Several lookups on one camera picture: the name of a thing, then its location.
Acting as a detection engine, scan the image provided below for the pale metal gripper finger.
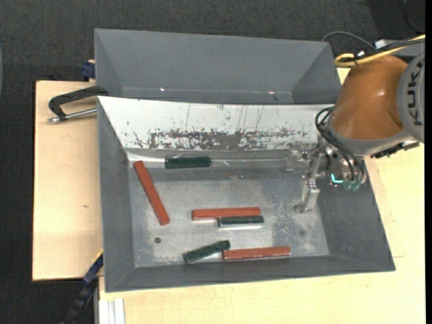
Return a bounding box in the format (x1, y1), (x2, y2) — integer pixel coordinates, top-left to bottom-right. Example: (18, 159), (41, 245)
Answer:
(286, 149), (310, 171)
(292, 179), (321, 215)

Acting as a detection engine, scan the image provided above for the dark green flat block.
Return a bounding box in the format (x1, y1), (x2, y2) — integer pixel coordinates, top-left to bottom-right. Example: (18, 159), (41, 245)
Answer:
(164, 156), (213, 169)
(217, 215), (265, 229)
(182, 240), (232, 265)

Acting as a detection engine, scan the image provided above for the red-brown flat block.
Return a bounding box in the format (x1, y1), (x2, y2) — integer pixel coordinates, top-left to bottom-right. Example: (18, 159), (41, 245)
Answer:
(221, 246), (292, 261)
(132, 160), (171, 227)
(191, 206), (262, 222)

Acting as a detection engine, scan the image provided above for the grey metal bin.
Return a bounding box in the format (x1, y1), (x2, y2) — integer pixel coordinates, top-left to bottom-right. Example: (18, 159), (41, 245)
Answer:
(93, 28), (396, 293)

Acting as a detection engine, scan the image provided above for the pale flat board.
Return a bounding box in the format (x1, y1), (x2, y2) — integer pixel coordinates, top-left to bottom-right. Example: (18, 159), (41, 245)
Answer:
(32, 79), (106, 282)

